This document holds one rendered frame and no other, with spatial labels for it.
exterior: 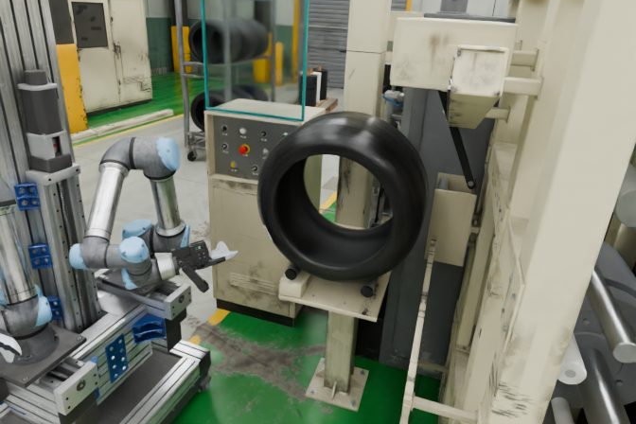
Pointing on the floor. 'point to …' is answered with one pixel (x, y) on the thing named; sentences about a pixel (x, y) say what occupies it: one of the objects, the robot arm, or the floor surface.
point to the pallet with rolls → (314, 97)
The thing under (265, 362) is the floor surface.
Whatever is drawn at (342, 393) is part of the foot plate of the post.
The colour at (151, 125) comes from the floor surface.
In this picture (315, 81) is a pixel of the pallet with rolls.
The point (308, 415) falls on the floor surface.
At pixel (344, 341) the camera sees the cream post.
